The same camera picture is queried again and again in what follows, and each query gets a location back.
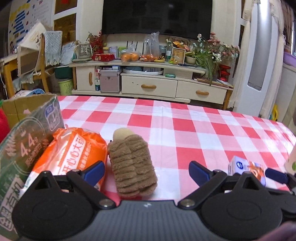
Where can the red checkered tablecloth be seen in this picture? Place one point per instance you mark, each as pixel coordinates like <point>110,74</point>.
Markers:
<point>185,129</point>

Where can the red berry branches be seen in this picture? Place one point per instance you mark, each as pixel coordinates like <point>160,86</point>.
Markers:
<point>96,42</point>

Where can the red gift box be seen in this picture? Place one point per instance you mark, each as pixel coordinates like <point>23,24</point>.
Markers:
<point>103,57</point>

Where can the potted spider plant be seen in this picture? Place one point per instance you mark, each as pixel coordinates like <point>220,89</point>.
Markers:
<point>203,62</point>

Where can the green printed cardboard box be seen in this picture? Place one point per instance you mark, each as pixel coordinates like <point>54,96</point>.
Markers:
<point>20,143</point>

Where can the purple plastic basin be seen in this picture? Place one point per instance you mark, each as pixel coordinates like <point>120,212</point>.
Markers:
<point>290,58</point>

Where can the small blue and white box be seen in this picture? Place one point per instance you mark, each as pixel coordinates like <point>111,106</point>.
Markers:
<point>245,170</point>

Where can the white printed paper card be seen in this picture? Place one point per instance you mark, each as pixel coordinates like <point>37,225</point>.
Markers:
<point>68,53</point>

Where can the artificial flower bouquet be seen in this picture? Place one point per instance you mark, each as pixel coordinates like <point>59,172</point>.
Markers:
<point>222,46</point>

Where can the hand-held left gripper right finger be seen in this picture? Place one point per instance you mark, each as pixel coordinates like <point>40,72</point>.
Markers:
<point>198,171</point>

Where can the green glass bottle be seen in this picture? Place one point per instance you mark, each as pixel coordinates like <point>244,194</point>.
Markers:
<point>169,49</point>

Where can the small green box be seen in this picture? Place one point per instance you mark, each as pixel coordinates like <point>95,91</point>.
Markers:
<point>169,75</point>

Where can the lace chair cover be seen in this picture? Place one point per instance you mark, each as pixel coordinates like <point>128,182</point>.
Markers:
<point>52,47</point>

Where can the banana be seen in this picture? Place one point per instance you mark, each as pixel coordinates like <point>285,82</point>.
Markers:
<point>159,60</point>

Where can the brown fuzzy sock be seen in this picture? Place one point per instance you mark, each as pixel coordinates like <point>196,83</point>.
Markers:
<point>131,164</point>

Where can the white glass lantern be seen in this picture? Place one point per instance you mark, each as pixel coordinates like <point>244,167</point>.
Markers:
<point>82,51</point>

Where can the yellow detergent bottle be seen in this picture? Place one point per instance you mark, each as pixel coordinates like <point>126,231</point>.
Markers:
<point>274,112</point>

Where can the black television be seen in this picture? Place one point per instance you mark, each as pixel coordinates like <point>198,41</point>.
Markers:
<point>157,16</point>

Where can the glass jar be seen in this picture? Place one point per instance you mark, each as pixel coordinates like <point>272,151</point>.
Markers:
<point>163,51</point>

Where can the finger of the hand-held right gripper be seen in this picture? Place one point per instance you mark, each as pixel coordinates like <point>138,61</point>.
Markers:
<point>276,176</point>

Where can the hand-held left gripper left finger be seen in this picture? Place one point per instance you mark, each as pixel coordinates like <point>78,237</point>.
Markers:
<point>93,171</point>

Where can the cream tv cabinet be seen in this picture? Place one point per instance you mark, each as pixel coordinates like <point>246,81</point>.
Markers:
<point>148,87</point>

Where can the wooden chair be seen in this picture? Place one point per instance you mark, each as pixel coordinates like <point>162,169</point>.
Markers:
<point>42,69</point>

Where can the tall plastic bag of tangerines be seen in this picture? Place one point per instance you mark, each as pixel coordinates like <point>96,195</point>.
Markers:
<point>150,48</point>

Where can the white tower air conditioner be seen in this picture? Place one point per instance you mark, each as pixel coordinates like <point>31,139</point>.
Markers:
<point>256,58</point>

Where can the dark green plastic basin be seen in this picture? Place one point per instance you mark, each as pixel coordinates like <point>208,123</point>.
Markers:
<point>63,72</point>

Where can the light green trash bin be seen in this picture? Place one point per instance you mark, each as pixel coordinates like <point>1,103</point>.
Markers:
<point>66,87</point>

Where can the white oval tray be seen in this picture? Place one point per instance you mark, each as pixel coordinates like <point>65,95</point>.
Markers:
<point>143,71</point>

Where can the bag of oranges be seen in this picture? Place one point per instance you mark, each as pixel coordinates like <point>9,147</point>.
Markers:
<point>130,56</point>

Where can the orange snack bag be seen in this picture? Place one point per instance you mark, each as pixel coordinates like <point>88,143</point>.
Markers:
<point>69,150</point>

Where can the pink metal case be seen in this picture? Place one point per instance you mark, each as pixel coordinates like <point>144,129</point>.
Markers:
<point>110,81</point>

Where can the wall poster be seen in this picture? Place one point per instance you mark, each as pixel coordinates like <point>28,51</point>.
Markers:
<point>25,20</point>

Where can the wooden picture frame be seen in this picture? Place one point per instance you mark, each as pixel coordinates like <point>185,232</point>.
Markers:
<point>178,56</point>

